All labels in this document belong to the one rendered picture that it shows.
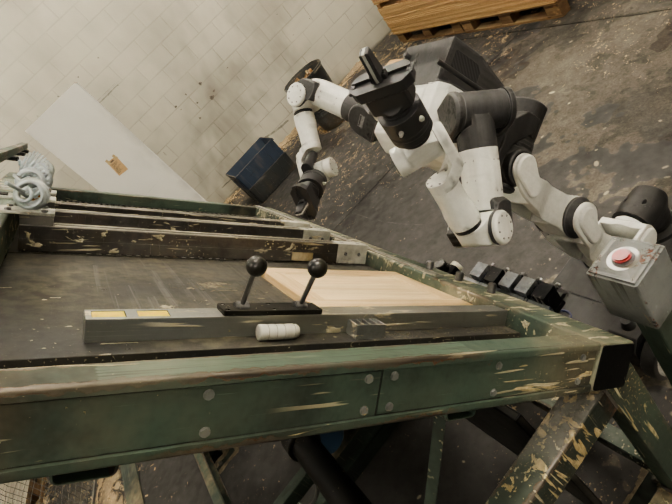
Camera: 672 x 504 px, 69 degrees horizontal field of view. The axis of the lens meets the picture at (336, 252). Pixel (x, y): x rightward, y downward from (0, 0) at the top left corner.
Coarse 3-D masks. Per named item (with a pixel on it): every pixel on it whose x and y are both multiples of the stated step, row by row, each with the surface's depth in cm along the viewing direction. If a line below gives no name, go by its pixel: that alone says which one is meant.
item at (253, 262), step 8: (256, 256) 85; (248, 264) 84; (256, 264) 84; (264, 264) 85; (248, 272) 85; (256, 272) 84; (264, 272) 85; (248, 280) 88; (248, 288) 88; (240, 304) 91; (248, 304) 91
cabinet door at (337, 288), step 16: (272, 272) 138; (288, 272) 141; (304, 272) 144; (336, 272) 151; (352, 272) 154; (368, 272) 158; (384, 272) 162; (288, 288) 123; (304, 288) 125; (320, 288) 129; (336, 288) 131; (352, 288) 134; (368, 288) 137; (384, 288) 140; (400, 288) 143; (416, 288) 146; (432, 288) 148; (320, 304) 113; (336, 304) 114; (352, 304) 117; (368, 304) 119; (384, 304) 121; (400, 304) 123; (416, 304) 125; (432, 304) 128; (448, 304) 130; (464, 304) 133
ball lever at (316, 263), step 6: (318, 258) 91; (312, 264) 90; (318, 264) 90; (324, 264) 91; (312, 270) 90; (318, 270) 90; (324, 270) 91; (312, 276) 91; (318, 276) 91; (312, 282) 93; (306, 288) 94; (306, 294) 95; (300, 300) 96; (294, 306) 97; (300, 306) 97; (306, 306) 97
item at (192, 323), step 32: (96, 320) 78; (128, 320) 80; (160, 320) 83; (192, 320) 85; (224, 320) 88; (256, 320) 91; (288, 320) 94; (320, 320) 98; (384, 320) 106; (416, 320) 110; (448, 320) 115; (480, 320) 120
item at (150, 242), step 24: (24, 216) 127; (48, 216) 130; (24, 240) 128; (48, 240) 131; (72, 240) 134; (96, 240) 136; (120, 240) 139; (144, 240) 142; (168, 240) 146; (192, 240) 149; (216, 240) 153; (240, 240) 156; (264, 240) 160; (288, 240) 165; (312, 240) 173
